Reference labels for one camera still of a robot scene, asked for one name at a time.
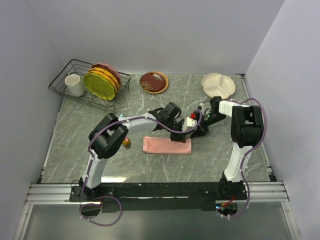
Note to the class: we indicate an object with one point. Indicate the orange plate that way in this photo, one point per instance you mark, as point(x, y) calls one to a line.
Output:
point(108, 75)

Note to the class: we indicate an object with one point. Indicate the green polka dot plate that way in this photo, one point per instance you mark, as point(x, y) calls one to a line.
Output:
point(99, 86)

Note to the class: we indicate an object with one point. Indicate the pink satin napkin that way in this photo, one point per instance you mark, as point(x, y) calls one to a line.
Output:
point(162, 145)

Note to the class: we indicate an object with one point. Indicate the dark pink plate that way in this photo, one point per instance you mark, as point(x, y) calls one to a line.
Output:
point(110, 69)

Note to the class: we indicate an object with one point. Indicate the aluminium frame rail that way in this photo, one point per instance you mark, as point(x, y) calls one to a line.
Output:
point(59, 194)

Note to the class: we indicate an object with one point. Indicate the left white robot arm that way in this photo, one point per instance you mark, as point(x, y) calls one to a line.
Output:
point(108, 136)

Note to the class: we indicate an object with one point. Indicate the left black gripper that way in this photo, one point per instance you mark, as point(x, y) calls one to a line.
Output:
point(179, 137)

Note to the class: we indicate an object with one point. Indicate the black wire dish rack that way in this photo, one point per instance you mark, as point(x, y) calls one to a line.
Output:
point(80, 68)

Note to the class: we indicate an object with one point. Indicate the cream divided plate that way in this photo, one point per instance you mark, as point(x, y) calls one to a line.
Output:
point(218, 85)

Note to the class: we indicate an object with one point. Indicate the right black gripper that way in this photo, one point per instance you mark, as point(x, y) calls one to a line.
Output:
point(203, 130)

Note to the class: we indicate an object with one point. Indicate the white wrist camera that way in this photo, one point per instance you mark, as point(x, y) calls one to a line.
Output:
point(190, 122)
point(201, 107)

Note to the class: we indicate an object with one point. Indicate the dark red decorated plate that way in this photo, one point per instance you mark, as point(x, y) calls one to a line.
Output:
point(154, 82)

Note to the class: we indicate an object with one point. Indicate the iridescent metal spoon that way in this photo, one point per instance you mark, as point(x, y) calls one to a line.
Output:
point(126, 142)

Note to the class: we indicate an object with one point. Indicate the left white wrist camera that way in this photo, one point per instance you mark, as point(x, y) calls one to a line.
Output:
point(190, 122)

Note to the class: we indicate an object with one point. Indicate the white cup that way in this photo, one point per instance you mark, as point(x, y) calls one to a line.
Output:
point(75, 85)

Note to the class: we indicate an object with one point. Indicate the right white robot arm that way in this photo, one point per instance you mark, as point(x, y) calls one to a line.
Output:
point(247, 132)

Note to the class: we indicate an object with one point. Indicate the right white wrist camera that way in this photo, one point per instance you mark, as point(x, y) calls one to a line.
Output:
point(201, 107)

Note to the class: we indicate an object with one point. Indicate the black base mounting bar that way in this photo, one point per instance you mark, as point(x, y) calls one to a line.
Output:
point(151, 196)

